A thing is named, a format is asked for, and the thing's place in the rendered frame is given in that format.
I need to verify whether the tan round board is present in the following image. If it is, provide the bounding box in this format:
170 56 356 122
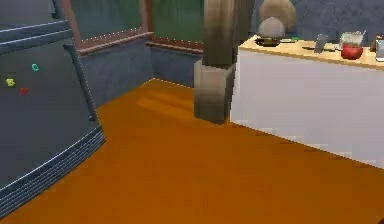
259 0 297 33

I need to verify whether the dark grey fridge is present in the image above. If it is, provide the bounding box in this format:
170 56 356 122
0 0 107 220

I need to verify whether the white counter with wooden top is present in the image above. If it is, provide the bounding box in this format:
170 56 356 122
230 35 384 170

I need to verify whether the grey metal cup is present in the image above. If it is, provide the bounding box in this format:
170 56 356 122
313 33 329 54

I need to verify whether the white square container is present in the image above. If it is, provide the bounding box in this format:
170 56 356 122
375 35 384 63

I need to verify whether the brown framed window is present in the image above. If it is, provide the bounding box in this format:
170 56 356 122
145 0 205 55
61 0 155 56

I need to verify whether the tan bin with tall liner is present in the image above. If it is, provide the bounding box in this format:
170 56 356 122
193 0 256 126

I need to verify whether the grey domed lid pan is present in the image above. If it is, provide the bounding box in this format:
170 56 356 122
254 16 287 48

